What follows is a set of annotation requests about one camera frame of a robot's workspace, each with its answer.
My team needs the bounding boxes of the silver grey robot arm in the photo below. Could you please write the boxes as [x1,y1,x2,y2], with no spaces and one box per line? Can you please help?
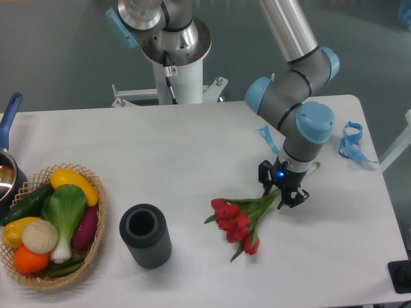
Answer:
[106,1,339,208]

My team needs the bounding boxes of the red tulip bouquet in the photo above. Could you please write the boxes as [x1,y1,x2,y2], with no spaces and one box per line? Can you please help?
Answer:
[204,162,320,261]

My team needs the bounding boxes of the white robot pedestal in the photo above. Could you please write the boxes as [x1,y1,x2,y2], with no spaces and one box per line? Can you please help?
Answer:
[152,60,203,105]

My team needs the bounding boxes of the purple sweet potato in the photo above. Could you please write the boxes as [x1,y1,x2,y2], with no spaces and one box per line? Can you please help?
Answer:
[72,207,98,251]

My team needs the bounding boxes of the yellow bell pepper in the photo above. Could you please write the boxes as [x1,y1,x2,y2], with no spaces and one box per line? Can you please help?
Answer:
[2,217,40,248]

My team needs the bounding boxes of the white metal base frame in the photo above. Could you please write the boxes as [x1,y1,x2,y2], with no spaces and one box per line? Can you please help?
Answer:
[111,76,229,108]

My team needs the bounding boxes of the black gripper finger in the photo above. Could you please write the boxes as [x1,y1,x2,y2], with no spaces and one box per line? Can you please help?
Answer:
[258,160,272,196]
[277,187,310,210]

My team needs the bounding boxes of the green bok choy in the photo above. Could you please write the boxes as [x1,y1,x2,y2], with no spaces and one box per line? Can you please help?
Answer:
[41,184,87,264]

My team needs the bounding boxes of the curved blue ribbon strip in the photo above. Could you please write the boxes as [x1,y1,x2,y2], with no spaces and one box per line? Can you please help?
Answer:
[256,126,279,155]

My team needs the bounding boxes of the orange fruit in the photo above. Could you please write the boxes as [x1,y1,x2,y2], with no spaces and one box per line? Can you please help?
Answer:
[13,246,49,274]

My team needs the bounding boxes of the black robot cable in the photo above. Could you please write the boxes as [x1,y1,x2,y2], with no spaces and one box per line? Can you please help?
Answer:
[162,50,179,105]

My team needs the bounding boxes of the cream steamed bun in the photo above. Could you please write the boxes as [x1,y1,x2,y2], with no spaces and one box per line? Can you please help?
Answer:
[22,219,58,254]

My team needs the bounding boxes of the woven bamboo basket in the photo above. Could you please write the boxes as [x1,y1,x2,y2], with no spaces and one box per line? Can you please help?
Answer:
[1,163,107,290]

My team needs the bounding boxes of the tangled blue ribbon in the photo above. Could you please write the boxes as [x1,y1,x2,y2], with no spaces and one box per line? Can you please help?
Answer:
[338,121,377,164]

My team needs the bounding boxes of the blue handled saucepan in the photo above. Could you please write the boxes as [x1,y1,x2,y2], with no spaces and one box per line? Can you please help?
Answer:
[1,92,27,219]

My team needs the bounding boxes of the dark grey ribbed vase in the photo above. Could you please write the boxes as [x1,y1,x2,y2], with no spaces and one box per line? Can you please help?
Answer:
[119,203,172,269]

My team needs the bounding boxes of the black device at edge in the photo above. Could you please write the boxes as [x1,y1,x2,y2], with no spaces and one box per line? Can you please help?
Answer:
[387,260,410,294]

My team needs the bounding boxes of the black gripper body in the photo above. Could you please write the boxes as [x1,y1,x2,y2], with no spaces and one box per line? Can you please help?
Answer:
[270,162,307,193]

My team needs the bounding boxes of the white frame at right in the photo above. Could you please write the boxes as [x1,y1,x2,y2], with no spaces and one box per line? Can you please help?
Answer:
[380,110,410,173]

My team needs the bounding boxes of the green bean pods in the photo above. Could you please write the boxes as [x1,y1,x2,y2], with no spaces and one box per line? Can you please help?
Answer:
[46,255,86,278]

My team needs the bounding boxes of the blue object top right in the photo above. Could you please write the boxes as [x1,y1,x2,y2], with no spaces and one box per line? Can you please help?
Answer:
[398,0,411,30]

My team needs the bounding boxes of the green cucumber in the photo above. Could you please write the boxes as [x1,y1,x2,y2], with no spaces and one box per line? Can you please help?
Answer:
[1,183,54,227]

